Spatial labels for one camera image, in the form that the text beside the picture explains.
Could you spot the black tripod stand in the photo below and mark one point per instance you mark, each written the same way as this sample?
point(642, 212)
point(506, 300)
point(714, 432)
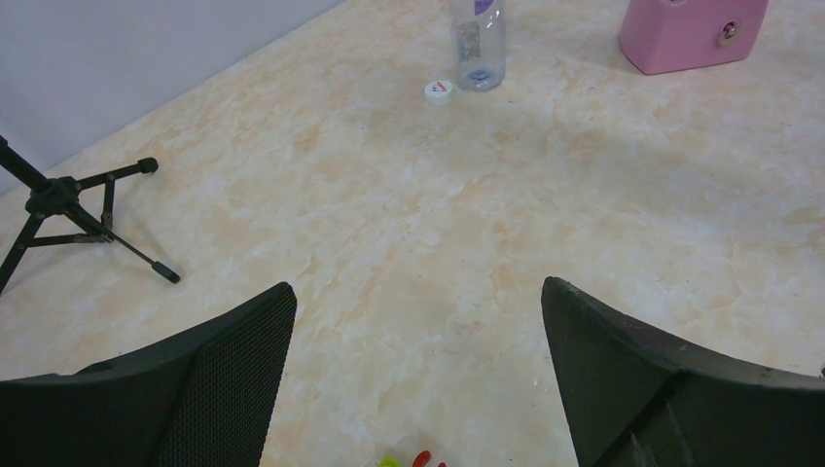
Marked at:
point(61, 197)

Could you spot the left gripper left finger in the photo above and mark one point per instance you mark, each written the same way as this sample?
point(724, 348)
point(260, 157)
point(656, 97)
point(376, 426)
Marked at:
point(202, 397)

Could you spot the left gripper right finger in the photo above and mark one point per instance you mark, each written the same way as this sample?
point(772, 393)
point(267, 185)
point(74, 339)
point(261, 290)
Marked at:
point(635, 395)

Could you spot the white Ganten bottle cap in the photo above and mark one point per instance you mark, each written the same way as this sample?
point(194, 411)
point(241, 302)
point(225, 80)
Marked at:
point(439, 92)

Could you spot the colourful toy block car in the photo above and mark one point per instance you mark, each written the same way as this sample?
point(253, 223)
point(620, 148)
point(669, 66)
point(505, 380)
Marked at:
point(414, 458)

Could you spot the clear plastic bottle white cap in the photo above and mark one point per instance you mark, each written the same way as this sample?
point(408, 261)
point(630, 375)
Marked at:
point(478, 34)

